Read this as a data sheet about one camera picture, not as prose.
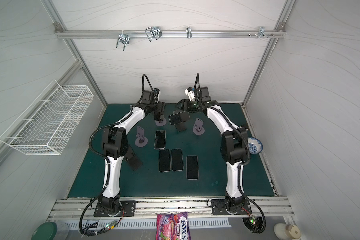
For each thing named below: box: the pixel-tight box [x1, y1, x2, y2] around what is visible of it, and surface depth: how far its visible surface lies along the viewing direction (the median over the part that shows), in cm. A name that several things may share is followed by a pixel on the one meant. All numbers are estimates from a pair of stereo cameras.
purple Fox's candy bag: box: [155, 212, 192, 240], surface depth 69 cm
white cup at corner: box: [273, 223, 302, 240], surface depth 62 cm
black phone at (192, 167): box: [186, 155, 199, 180], surface depth 88 cm
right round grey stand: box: [192, 118, 205, 136], surface depth 102 cm
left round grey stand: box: [134, 126, 148, 148], surface depth 99 cm
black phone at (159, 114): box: [154, 101, 165, 122], surface depth 95 cm
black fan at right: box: [242, 216, 263, 234], surface depth 73 cm
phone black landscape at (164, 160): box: [158, 149, 171, 173], surface depth 92 cm
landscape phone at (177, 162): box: [170, 148, 184, 172], surface depth 92 cm
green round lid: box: [31, 221, 58, 240], surface depth 61 cm
